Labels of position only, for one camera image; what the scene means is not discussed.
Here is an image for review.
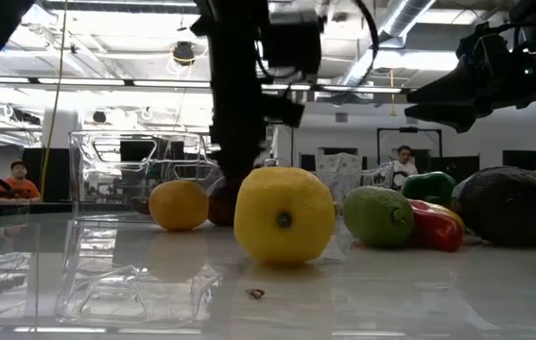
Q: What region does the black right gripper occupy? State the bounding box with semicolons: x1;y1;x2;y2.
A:
404;21;536;134

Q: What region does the long yellow pepper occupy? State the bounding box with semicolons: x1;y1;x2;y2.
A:
437;202;466;229

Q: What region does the black wall monitor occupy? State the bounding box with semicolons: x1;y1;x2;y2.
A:
502;149;536;174

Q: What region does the green lime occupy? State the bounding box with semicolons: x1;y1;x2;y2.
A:
342;185;415;248

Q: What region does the dark brown avocado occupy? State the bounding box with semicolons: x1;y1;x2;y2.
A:
451;165;536;247

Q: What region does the yellow cable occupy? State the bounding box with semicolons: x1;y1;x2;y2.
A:
39;0;69;202

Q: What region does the orange-yellow citrus fruit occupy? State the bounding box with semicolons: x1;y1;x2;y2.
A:
147;179;210;232

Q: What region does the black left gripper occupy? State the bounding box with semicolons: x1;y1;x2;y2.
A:
208;60;268;190

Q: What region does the red chili pepper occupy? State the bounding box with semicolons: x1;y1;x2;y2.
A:
406;197;465;253

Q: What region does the green bell pepper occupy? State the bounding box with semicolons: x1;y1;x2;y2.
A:
400;170;458;209

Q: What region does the black round overhead device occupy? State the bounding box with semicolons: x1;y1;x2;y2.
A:
171;41;198;67

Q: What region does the clear plastic basket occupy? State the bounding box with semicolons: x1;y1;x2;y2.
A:
67;129;224;223
312;160;399;204

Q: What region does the black rectangular frame rig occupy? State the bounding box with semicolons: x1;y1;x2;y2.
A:
375;126;444;166

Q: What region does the small maroon vegetable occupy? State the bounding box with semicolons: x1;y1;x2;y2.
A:
207;180;239;227

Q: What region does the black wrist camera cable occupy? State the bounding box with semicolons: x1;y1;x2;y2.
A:
350;0;381;89

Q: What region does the silver ventilation duct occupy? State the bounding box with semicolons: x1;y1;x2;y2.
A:
337;0;439;89

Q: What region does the yellow lemon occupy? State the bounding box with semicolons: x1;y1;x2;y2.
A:
233;165;337;265

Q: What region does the black aluminium table frame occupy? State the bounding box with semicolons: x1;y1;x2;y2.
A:
0;200;130;213

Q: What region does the person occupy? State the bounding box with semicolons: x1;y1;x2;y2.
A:
0;159;43;204
389;144;420;190

